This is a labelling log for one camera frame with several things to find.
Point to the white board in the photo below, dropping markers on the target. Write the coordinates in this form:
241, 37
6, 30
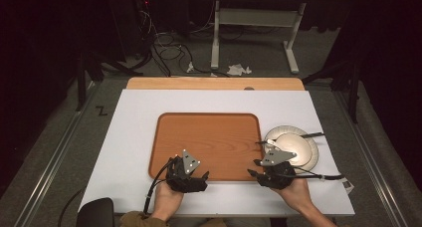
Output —
132, 137

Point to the large white plate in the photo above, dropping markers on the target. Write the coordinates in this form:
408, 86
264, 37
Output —
307, 164

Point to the white metal desk frame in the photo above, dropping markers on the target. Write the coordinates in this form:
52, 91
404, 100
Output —
255, 17

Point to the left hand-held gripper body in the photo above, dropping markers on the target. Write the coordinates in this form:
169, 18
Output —
185, 182

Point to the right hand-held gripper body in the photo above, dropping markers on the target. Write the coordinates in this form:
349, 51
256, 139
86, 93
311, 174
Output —
278, 177

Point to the small white paper scrap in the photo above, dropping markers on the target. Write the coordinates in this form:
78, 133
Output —
190, 67

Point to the black chair back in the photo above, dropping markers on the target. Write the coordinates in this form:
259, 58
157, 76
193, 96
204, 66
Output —
96, 213

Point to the crumpled white paper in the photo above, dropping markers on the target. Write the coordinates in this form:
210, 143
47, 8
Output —
238, 69

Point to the person's left hand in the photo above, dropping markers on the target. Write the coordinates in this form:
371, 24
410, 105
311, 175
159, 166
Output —
167, 200

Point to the brown wooden tray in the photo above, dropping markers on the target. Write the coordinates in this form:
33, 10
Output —
212, 140

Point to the black metal stand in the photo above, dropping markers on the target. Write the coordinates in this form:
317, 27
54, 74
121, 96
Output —
81, 77
354, 87

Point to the black utensil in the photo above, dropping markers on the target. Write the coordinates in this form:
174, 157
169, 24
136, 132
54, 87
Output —
312, 134

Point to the aluminium floor rail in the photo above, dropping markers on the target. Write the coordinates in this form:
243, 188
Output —
53, 167
375, 160

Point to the person's right hand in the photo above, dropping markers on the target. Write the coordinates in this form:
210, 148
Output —
297, 195

